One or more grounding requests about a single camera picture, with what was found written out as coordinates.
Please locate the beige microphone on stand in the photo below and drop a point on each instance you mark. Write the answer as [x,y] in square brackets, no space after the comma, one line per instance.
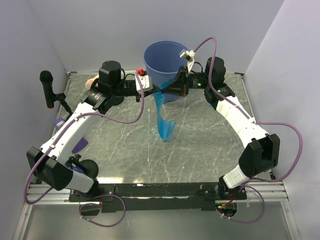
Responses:
[90,82]

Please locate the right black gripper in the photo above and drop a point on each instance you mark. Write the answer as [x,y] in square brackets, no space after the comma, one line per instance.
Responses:
[178,86]

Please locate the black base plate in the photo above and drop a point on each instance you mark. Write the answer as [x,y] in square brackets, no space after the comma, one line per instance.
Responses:
[160,196]

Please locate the aluminium rail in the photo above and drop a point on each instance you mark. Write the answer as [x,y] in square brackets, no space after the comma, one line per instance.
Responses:
[271,192]

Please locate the blue plastic trash bin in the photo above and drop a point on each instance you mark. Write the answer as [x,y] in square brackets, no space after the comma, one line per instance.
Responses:
[162,61]

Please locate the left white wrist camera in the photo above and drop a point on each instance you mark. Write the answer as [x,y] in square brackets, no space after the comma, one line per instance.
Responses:
[142,81]

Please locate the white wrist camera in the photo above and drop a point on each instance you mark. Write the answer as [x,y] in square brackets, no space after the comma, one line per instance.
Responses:
[188,56]
[142,81]

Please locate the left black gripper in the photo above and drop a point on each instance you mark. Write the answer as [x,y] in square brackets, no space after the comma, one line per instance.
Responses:
[156,89]

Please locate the purple microphone on stand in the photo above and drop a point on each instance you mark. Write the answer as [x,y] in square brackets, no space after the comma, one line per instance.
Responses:
[86,166]

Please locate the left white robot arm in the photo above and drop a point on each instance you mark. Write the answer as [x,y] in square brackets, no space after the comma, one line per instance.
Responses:
[49,162]

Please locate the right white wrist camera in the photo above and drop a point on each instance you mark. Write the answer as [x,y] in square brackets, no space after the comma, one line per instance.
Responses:
[188,56]

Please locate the black microphone on stand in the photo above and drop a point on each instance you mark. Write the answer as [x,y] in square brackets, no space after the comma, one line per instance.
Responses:
[46,79]

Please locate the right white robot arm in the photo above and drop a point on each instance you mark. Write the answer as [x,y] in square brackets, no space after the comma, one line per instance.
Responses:
[261,149]

